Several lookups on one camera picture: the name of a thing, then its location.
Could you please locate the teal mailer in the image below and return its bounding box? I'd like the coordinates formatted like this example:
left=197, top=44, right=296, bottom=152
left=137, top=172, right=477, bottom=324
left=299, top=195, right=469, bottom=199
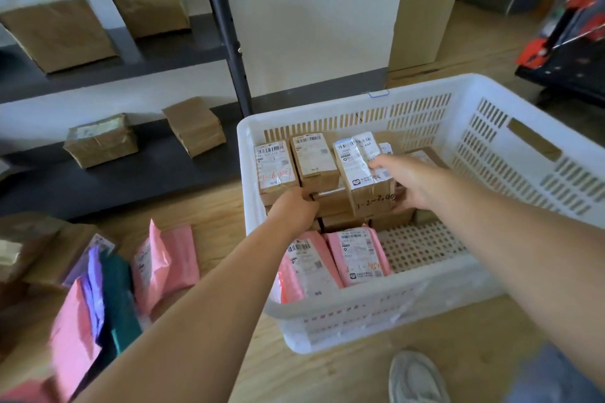
left=99, top=254, right=142, bottom=356

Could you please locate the taped box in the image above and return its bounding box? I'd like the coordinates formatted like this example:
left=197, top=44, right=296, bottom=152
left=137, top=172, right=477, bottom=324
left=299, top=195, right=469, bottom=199
left=64, top=113, right=139, bottom=170

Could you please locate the pink purple teal mailers pile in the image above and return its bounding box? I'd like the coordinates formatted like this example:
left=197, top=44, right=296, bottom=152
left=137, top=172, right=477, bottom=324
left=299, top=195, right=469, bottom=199
left=0, top=219, right=200, bottom=403

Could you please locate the beige door frame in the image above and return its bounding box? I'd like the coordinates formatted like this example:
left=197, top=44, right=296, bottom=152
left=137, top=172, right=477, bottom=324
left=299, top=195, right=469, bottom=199
left=387, top=0, right=476, bottom=73

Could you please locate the person's right forearm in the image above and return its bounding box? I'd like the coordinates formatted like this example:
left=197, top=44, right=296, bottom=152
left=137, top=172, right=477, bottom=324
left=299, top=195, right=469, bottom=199
left=425, top=171, right=605, bottom=389

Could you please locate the tall brown cardboard box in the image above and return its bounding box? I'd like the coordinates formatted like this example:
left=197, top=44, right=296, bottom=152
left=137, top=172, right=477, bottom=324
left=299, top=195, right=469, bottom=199
left=0, top=0, right=118, bottom=74

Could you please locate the small square cardboard box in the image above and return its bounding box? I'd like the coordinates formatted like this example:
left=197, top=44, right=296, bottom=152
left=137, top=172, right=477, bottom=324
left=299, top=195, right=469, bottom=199
left=106, top=0, right=192, bottom=39

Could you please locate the person's left hand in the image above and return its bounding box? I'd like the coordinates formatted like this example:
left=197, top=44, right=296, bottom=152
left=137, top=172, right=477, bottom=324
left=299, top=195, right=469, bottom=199
left=267, top=188, right=320, bottom=238

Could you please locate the long white label cardboard box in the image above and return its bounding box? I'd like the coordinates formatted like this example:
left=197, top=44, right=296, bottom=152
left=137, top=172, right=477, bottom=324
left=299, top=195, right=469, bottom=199
left=291, top=132, right=341, bottom=193

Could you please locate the red and black object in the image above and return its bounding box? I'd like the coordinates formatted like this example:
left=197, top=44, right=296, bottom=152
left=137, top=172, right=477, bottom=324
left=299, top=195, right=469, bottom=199
left=515, top=0, right=605, bottom=108

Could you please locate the person's right hand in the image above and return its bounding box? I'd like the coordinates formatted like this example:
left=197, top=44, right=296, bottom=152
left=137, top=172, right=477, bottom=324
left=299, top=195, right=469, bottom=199
left=368, top=154, right=447, bottom=212

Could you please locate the plain brown box shelf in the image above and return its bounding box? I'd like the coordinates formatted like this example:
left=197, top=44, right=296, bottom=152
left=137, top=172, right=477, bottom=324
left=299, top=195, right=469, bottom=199
left=162, top=96, right=227, bottom=159

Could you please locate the person's right leg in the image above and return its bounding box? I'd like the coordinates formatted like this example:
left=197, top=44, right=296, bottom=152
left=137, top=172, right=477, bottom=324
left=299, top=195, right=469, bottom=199
left=505, top=343, right=605, bottom=403

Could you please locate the barcode label cardboard box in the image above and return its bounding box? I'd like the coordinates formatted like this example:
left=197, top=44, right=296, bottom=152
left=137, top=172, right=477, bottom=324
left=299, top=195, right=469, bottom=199
left=21, top=223, right=117, bottom=290

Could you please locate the person's right white shoe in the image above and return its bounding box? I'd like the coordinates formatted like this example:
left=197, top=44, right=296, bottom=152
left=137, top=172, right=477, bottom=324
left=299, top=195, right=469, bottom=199
left=388, top=349, right=450, bottom=403

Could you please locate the person's left forearm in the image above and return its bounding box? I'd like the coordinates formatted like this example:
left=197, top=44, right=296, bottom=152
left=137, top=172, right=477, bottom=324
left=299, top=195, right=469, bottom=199
left=75, top=223, right=303, bottom=403

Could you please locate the small handwritten cardboard box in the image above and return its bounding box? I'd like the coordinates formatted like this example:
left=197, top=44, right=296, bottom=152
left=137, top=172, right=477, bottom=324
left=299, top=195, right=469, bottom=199
left=333, top=132, right=397, bottom=219

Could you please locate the black metal shelf rack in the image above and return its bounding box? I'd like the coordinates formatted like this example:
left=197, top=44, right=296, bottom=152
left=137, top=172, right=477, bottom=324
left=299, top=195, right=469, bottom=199
left=0, top=0, right=254, bottom=222

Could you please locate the white plastic crate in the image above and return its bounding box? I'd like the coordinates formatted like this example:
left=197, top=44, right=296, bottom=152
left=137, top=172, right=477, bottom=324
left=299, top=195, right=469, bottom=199
left=236, top=72, right=605, bottom=355

